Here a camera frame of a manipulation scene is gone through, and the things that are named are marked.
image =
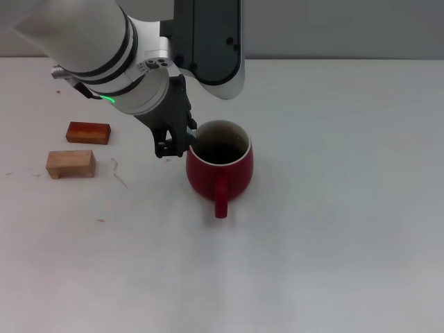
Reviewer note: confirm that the light wooden block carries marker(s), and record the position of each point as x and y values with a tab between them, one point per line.
73	163

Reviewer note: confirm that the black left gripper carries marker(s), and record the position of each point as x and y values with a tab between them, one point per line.
170	111

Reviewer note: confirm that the red ceramic cup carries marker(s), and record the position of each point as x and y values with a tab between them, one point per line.
208	180

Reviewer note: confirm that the reddish brown wooden block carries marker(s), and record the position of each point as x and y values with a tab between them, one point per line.
93	133

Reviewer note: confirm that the dark coffee liquid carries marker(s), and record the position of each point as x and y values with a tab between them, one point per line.
218	152

